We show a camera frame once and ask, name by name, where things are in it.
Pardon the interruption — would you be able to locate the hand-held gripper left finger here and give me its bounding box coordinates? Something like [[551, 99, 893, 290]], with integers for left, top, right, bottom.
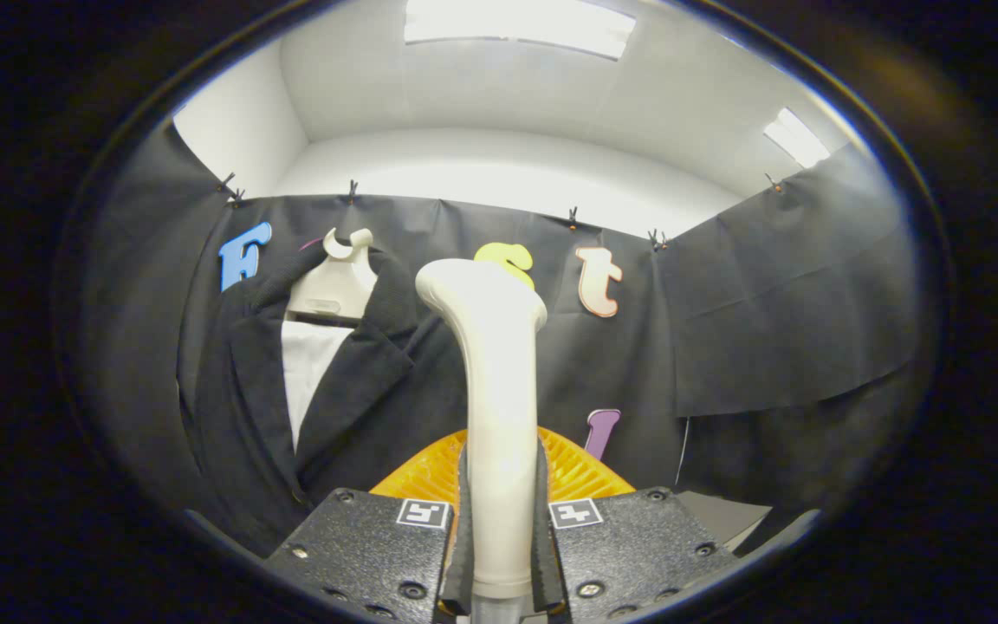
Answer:
[[265, 429, 476, 623]]

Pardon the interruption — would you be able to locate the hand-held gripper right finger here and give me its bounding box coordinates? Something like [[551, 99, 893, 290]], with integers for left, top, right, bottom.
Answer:
[[534, 425, 741, 621]]

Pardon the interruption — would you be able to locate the black suit jacket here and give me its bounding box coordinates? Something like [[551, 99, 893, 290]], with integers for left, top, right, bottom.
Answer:
[[177, 244, 470, 556]]

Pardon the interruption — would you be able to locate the white garment steamer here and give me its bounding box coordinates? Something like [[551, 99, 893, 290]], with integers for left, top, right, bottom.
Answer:
[[415, 258, 548, 624]]

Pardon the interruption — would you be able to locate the grey cabinet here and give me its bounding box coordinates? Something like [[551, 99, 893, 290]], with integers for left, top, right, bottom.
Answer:
[[677, 491, 773, 547]]

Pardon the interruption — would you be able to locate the black backdrop cloth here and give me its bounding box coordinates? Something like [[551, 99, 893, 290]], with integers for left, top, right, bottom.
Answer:
[[75, 121, 933, 556]]

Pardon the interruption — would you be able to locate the white plastic hanger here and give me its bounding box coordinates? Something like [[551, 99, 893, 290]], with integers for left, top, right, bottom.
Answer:
[[285, 227, 379, 326]]

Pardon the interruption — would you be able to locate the small ceiling light panel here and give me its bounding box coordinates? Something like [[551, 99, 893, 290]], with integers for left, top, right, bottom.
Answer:
[[763, 107, 831, 169]]

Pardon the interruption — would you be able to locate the large ceiling light panel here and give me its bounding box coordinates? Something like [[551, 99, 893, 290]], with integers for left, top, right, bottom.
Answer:
[[404, 0, 637, 60]]

